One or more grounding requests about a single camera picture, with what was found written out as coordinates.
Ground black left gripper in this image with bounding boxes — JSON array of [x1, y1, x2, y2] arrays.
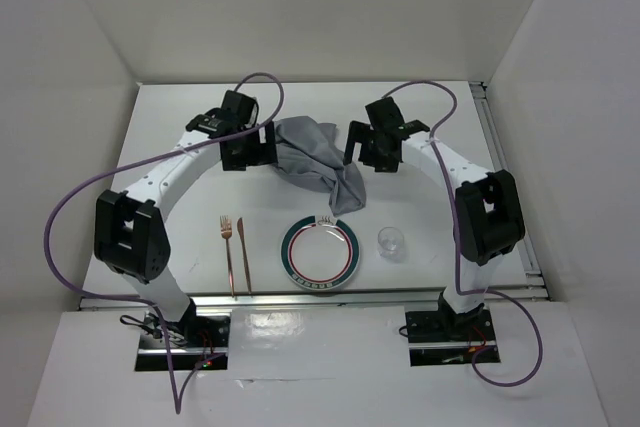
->
[[221, 120, 276, 171]]

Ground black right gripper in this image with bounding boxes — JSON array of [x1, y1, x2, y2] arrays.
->
[[343, 120, 399, 173]]

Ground grey cloth placemat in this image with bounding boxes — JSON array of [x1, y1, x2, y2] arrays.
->
[[274, 116, 367, 216]]

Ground copper fork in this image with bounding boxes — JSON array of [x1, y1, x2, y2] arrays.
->
[[220, 216, 236, 298]]

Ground clear plastic cup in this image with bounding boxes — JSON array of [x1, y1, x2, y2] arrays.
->
[[377, 226, 406, 263]]

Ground white plate green red rim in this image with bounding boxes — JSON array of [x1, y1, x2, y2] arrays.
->
[[280, 215, 361, 293]]

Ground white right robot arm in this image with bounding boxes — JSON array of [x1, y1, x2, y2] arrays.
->
[[343, 96, 525, 339]]

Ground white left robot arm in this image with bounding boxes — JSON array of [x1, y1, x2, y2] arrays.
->
[[94, 90, 277, 346]]

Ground copper knife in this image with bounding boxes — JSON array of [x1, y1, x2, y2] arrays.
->
[[236, 217, 253, 296]]

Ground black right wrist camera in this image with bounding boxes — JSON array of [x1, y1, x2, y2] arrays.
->
[[390, 120, 430, 140]]

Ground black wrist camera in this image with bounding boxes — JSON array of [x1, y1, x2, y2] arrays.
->
[[390, 120, 430, 140], [185, 108, 237, 138]]

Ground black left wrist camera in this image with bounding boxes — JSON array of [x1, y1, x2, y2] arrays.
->
[[185, 108, 237, 138]]

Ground aluminium right side rail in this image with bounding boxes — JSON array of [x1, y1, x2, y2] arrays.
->
[[469, 80, 547, 293]]

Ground aluminium rail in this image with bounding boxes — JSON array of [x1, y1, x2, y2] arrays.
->
[[469, 80, 547, 293], [80, 285, 549, 311]]

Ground aluminium front rail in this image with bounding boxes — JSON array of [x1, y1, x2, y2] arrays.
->
[[80, 285, 549, 311]]

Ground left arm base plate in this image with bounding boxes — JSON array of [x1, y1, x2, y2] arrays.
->
[[121, 313, 230, 372]]

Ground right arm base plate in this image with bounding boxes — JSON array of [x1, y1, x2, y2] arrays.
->
[[398, 309, 500, 367]]

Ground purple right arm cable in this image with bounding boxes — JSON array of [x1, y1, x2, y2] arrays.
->
[[381, 79, 545, 388]]

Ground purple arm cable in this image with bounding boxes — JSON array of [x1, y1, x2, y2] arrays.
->
[[381, 79, 545, 388], [43, 71, 285, 414]]

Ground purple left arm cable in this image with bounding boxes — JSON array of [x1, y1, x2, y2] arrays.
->
[[43, 71, 285, 414]]

